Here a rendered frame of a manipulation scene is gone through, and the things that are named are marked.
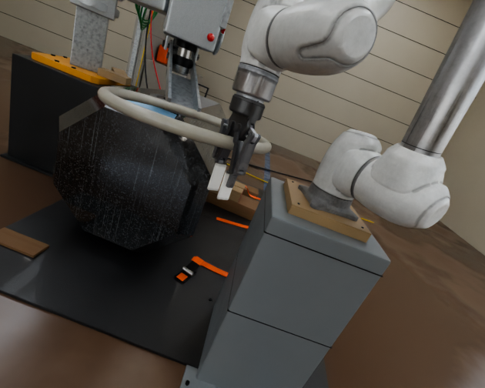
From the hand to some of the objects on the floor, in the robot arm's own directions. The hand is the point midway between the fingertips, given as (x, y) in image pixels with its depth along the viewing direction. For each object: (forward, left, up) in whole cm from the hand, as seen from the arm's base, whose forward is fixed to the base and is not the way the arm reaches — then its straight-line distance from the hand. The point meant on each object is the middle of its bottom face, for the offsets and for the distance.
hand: (221, 182), depth 66 cm
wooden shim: (+77, -63, -86) cm, 132 cm away
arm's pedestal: (-41, -26, -89) cm, 102 cm away
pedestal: (+100, -173, -87) cm, 218 cm away
